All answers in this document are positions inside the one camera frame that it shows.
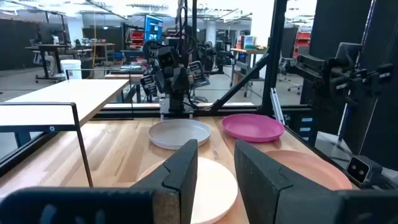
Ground cream plate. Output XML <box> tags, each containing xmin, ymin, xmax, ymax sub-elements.
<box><xmin>137</xmin><ymin>156</ymin><xmax>239</xmax><ymax>224</ymax></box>

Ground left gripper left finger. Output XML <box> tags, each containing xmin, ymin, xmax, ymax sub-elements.
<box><xmin>0</xmin><ymin>139</ymin><xmax>199</xmax><ymax>224</ymax></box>

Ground black box with blue labels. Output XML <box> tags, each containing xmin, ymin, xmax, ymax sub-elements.
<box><xmin>290</xmin><ymin>110</ymin><xmax>315</xmax><ymax>144</ymax></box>

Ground black partition panel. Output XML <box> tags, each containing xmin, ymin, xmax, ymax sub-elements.
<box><xmin>300</xmin><ymin>0</ymin><xmax>398</xmax><ymax>170</ymax></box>

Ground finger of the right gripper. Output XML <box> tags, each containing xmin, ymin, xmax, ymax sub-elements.
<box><xmin>154</xmin><ymin>70</ymin><xmax>167</xmax><ymax>93</ymax></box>
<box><xmin>173</xmin><ymin>67</ymin><xmax>190</xmax><ymax>91</ymax></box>

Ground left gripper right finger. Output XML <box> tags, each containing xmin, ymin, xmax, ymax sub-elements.
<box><xmin>234</xmin><ymin>139</ymin><xmax>398</xmax><ymax>224</ymax></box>

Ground red storage bins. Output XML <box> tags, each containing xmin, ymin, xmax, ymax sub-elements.
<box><xmin>130</xmin><ymin>29</ymin><xmax>146</xmax><ymax>48</ymax></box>

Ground silver metal bracket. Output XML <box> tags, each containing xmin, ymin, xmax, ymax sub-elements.
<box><xmin>269</xmin><ymin>87</ymin><xmax>285</xmax><ymax>125</ymax></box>

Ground black standing desk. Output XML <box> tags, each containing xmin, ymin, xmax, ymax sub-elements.
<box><xmin>24</xmin><ymin>42</ymin><xmax>94</xmax><ymax>83</ymax></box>

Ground black office chair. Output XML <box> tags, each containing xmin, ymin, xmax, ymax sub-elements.
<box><xmin>279</xmin><ymin>27</ymin><xmax>304</xmax><ymax>94</ymax></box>

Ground black aluminium extrusion frame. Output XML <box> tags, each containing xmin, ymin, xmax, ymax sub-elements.
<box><xmin>0</xmin><ymin>0</ymin><xmax>315</xmax><ymax>177</ymax></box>

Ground background wooden work table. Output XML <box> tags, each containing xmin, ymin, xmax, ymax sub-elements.
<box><xmin>230</xmin><ymin>46</ymin><xmax>269</xmax><ymax>90</ymax></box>

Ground magenta plate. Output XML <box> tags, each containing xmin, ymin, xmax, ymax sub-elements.
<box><xmin>221</xmin><ymin>113</ymin><xmax>285</xmax><ymax>144</ymax></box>

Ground tan plate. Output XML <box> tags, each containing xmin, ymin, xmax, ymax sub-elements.
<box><xmin>264</xmin><ymin>149</ymin><xmax>354</xmax><ymax>191</ymax></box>

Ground black clamp mount assembly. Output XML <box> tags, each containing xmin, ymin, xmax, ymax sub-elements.
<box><xmin>289</xmin><ymin>42</ymin><xmax>394</xmax><ymax>108</ymax></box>

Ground white plastic bucket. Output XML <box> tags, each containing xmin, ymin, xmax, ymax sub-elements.
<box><xmin>60</xmin><ymin>58</ymin><xmax>82</xmax><ymax>80</ymax></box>

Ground small black table-level camera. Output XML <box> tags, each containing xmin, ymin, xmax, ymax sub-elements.
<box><xmin>345</xmin><ymin>155</ymin><xmax>385</xmax><ymax>187</ymax></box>

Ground wooden shelf with black legs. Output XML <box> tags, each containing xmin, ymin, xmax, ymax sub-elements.
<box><xmin>0</xmin><ymin>68</ymin><xmax>135</xmax><ymax>188</ymax></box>

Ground blue lit display screen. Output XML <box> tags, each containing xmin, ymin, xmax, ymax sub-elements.
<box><xmin>144</xmin><ymin>14</ymin><xmax>164</xmax><ymax>43</ymax></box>

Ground pale blue plate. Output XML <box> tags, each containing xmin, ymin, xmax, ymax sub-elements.
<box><xmin>147</xmin><ymin>118</ymin><xmax>211</xmax><ymax>151</ymax></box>

